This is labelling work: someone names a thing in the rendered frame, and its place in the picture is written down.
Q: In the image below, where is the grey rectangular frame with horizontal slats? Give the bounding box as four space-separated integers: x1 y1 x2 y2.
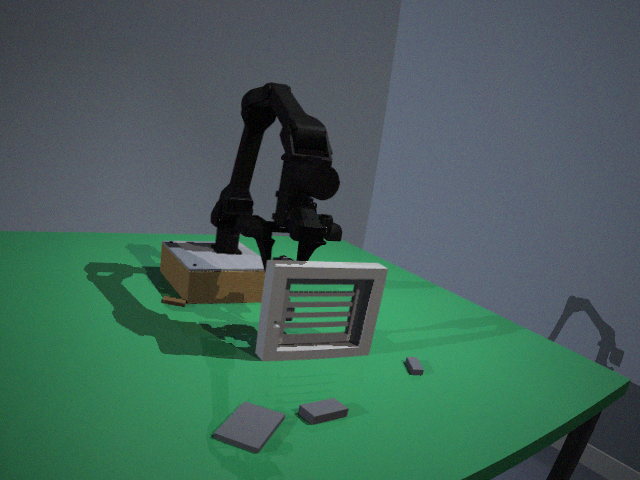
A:
255 255 388 362

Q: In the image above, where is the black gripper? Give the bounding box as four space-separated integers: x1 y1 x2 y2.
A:
235 187 342 273

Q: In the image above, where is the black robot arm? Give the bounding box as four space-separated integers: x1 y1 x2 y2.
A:
210 82 340 255

